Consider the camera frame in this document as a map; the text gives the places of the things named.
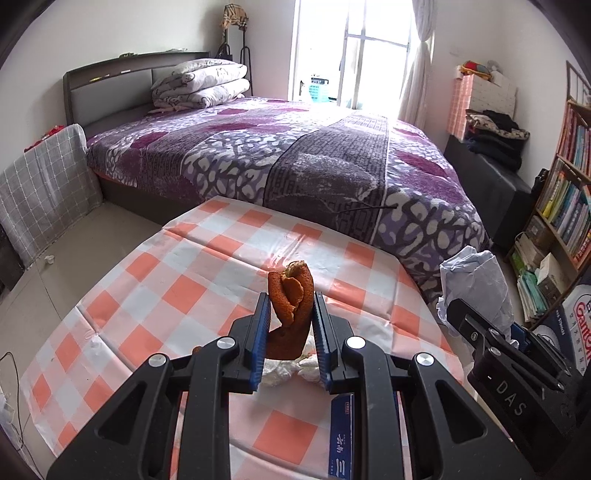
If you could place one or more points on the dark storage bench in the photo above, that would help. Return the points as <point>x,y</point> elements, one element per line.
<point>502,199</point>

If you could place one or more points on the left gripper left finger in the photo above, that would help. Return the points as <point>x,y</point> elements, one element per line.
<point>170,418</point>

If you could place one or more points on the white curtain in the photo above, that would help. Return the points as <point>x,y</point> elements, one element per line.
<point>414,101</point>

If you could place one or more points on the bed with purple blanket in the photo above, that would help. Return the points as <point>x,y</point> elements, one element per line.
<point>376,179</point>

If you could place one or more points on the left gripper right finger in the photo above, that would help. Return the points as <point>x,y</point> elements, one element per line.
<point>412,417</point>

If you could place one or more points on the blue toothpaste box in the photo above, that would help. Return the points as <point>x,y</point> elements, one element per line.
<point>342,437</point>

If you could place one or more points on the pink checkered storage box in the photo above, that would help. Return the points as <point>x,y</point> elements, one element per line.
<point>472,92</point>

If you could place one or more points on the dark wooden headboard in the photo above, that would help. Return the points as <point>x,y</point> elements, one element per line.
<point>105,94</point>

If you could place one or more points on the wooden bookshelf with books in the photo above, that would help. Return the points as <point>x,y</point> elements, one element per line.
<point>563,206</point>

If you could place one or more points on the folded floral quilt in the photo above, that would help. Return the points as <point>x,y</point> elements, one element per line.
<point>200,84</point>

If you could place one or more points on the orange peel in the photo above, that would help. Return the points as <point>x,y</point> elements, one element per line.
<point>291,293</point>

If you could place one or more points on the pile of dark clothes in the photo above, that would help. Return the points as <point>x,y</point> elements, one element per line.
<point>497,136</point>

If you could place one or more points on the blue white carton box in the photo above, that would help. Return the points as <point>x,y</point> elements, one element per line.
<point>567,327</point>

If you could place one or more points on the blue basket on balcony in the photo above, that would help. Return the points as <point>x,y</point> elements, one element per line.
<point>318,90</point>

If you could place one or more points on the orange checkered tablecloth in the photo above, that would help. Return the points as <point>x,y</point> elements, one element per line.
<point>186,284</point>

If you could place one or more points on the black metal coat rack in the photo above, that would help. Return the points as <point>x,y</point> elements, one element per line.
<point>234,23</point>

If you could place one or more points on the crumpled white tissue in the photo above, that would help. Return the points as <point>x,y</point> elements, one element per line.
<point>276,372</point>

